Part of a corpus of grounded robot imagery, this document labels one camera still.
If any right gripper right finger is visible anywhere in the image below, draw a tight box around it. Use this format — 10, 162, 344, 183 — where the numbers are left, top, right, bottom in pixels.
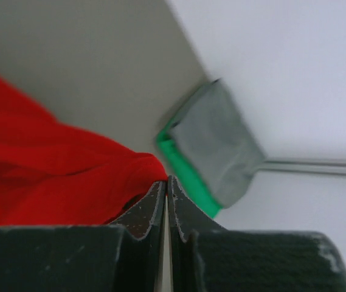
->
167, 176, 226, 243

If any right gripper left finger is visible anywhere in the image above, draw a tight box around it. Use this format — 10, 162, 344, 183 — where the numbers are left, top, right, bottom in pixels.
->
109, 181, 165, 240

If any red t shirt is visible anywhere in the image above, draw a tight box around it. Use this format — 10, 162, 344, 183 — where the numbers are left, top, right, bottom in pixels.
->
0, 78, 167, 226

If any folded green t shirt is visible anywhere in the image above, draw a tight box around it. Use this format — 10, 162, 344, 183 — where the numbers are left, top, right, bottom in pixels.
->
156, 82, 221, 218

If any folded grey t shirt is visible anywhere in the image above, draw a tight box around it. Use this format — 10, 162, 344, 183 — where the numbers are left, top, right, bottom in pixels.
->
169, 80, 265, 209

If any right aluminium frame post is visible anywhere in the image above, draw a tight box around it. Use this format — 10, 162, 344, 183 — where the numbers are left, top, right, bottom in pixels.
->
258, 161, 346, 176

